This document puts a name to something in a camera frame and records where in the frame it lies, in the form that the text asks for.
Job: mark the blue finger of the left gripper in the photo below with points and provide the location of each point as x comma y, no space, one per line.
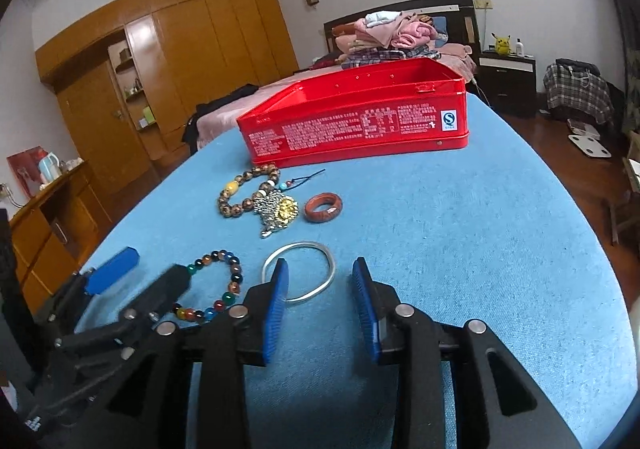
157,299
114,269

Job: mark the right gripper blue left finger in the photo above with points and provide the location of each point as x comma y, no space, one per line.
260,329

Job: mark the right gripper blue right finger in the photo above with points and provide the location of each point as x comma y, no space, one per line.
375,304

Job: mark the silver bangle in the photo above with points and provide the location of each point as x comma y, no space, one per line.
311,269

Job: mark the wooden side cabinet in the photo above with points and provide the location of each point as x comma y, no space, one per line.
56,232

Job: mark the light blue kettle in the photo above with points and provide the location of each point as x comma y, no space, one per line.
49,166

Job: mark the blue table cloth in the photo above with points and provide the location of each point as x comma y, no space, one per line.
483,232

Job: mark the black garment on bed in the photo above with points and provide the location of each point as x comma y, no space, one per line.
191,135

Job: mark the wooden wardrobe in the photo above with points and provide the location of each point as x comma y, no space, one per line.
129,75

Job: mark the red metal tin box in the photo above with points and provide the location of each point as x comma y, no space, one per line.
398,107

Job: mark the dark bedside table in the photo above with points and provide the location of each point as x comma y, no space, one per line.
509,83

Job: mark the small wooden stool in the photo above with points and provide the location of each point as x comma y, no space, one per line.
624,215

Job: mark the white bathroom scale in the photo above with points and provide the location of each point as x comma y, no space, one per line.
590,146

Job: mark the pile of folded clothes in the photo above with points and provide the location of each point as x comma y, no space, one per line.
387,35

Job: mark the bed with pink cover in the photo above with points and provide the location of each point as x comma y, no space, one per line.
461,52

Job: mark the yellow pikachu toy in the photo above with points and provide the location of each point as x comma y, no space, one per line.
502,45

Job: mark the white bottle on nightstand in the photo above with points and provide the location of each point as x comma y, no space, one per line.
519,48

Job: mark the plaid cloth on chair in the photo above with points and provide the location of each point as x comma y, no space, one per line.
576,86

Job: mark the patterned dark curtain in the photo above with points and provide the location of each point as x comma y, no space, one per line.
628,14

